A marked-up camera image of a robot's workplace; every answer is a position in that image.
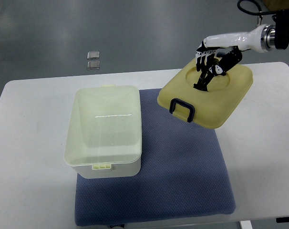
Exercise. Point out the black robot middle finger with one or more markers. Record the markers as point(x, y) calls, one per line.
point(202, 59)

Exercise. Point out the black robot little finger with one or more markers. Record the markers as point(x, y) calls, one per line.
point(201, 47)

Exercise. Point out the yellow box lid with handle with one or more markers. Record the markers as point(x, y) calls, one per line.
point(211, 108)

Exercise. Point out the brown cardboard box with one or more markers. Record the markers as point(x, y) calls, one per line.
point(274, 5)

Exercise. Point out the upper clear floor plate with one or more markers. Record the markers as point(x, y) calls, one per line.
point(93, 55)

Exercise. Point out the white storage box base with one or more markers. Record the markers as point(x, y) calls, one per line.
point(105, 132)

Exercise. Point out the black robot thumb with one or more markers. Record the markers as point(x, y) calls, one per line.
point(228, 61)

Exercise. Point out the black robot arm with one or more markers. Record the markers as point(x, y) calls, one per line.
point(218, 54)

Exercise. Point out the blue padded mat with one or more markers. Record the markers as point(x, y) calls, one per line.
point(182, 175)

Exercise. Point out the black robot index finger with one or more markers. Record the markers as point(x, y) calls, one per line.
point(210, 69)

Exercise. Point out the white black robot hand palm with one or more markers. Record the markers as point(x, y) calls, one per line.
point(261, 39)

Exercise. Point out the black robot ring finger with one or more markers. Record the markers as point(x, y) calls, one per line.
point(197, 58)

